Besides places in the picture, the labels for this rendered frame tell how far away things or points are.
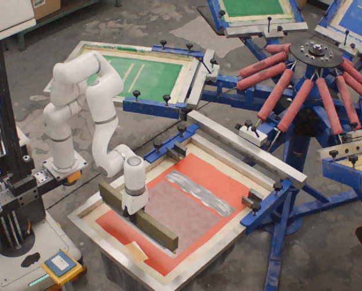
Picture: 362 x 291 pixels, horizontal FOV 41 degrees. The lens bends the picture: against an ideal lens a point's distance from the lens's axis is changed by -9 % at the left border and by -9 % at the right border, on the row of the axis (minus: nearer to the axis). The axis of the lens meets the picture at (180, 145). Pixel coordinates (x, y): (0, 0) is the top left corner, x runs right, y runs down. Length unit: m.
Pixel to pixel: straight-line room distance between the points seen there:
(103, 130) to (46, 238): 1.39
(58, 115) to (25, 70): 3.10
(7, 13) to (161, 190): 1.16
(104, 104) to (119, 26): 3.91
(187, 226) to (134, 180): 0.44
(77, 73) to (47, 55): 3.50
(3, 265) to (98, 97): 1.53
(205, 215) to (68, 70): 0.89
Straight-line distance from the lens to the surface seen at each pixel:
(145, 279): 1.96
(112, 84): 1.76
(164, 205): 2.25
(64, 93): 1.89
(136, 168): 1.79
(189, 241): 2.12
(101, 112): 1.75
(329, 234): 3.54
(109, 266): 2.42
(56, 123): 2.00
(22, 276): 2.91
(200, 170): 2.41
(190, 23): 5.66
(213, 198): 2.29
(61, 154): 2.11
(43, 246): 3.02
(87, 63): 1.78
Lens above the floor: 2.61
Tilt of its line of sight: 41 degrees down
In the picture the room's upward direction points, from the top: 2 degrees clockwise
